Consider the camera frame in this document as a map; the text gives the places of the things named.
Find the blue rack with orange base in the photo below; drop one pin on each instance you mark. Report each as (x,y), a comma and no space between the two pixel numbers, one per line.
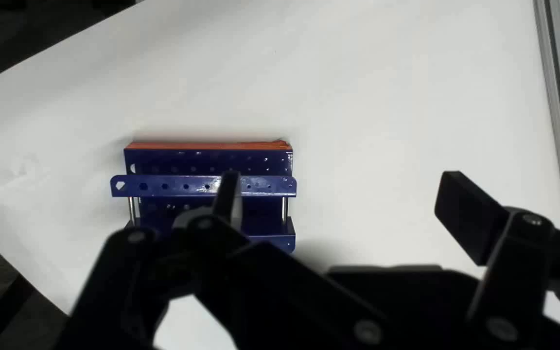
(195,161)

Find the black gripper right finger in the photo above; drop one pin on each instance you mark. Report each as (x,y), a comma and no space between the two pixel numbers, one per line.
(526,272)

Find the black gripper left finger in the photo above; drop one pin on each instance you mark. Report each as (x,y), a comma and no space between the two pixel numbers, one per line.
(131,272)

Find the large white paper sheet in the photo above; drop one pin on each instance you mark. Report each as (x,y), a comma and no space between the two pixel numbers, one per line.
(359,97)

